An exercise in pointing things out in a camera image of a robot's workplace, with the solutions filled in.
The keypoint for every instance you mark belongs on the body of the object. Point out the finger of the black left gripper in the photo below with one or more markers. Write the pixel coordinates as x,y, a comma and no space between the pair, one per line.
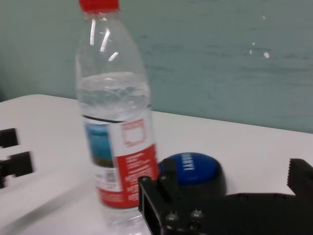
8,138
19,164

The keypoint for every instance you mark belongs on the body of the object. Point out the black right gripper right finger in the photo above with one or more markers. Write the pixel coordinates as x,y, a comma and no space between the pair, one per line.
300,178

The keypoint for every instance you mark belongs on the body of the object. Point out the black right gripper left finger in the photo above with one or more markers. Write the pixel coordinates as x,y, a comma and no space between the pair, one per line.
170,183

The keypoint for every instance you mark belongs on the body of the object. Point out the blue push button black base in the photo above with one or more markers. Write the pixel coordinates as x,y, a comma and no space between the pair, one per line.
195,171

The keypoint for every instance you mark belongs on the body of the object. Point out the clear red-capped water bottle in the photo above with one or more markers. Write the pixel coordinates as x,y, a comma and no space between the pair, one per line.
117,147

